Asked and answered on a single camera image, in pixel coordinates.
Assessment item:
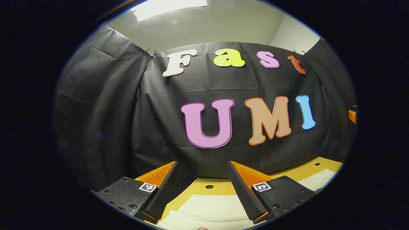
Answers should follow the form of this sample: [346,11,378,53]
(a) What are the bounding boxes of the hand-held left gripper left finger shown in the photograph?
[95,161,179,225]

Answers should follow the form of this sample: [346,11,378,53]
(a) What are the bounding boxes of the white jeans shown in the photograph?
[157,169,337,230]

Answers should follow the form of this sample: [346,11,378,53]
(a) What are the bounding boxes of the black backdrop cloth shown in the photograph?
[54,25,357,192]

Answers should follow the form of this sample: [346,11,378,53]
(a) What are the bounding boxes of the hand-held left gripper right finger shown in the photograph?
[228,161,317,224]

